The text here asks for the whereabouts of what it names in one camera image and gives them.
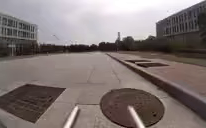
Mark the row of dark trees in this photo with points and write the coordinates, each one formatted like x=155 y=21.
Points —
x=91 y=47

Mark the grey building with window rows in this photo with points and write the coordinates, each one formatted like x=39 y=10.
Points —
x=186 y=23

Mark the robot's own part right stub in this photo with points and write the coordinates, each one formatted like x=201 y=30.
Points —
x=136 y=117

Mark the rectangular dark ground cover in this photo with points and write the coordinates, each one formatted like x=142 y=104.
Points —
x=137 y=61
x=152 y=64

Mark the robot's own part stub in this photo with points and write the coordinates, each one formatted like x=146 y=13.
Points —
x=136 y=117
x=71 y=117

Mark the reddish paved sidewalk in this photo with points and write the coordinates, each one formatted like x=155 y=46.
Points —
x=187 y=76

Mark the round metal manhole cover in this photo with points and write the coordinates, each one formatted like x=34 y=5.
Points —
x=121 y=101

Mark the robot's own part left stub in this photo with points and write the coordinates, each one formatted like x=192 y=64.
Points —
x=71 y=117

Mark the dry grass strip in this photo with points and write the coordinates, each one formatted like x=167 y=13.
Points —
x=194 y=60

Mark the white building with window rows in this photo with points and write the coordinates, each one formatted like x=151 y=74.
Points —
x=11 y=31

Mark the grey stone kerb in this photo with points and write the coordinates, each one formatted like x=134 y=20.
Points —
x=177 y=90

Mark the grey concrete slab road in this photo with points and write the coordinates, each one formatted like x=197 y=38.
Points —
x=74 y=70

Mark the slim tower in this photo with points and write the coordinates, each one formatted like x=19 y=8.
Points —
x=118 y=36

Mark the square metal manhole cover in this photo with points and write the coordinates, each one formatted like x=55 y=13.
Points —
x=27 y=101

